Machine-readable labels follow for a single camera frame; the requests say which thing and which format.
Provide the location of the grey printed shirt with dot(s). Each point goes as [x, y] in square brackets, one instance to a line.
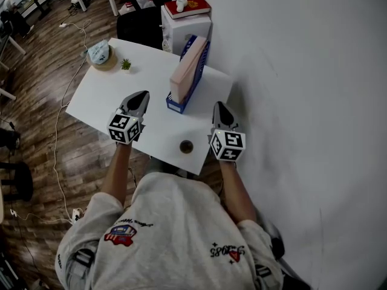
[175, 237]

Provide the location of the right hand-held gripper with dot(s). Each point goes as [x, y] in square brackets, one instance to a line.
[227, 143]

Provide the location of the small green potted plant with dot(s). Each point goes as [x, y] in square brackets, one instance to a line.
[126, 64]

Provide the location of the person's right forearm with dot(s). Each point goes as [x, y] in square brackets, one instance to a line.
[236, 189]

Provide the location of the black round stool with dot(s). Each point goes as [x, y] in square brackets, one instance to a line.
[18, 180]

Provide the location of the person's left forearm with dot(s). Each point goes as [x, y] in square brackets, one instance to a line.
[118, 174]

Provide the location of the pink folder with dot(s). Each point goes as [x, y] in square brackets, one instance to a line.
[187, 69]

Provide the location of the black seat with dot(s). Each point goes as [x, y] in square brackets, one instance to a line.
[279, 246]

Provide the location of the white power strip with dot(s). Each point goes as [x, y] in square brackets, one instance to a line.
[76, 215]

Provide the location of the black office chair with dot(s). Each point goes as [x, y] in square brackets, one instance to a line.
[137, 26]

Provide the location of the red book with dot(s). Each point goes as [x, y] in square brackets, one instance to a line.
[193, 8]

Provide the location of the white cabinet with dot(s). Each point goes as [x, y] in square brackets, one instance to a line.
[181, 29]

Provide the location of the dark round cup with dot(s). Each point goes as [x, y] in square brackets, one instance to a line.
[186, 146]

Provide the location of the blue file holder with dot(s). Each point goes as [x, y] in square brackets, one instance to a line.
[193, 83]

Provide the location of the round wooden tray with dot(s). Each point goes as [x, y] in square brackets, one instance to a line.
[107, 65]

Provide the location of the light blue patterned pouch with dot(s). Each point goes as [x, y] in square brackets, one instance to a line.
[98, 52]

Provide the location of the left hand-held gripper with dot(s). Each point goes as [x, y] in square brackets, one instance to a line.
[125, 127]

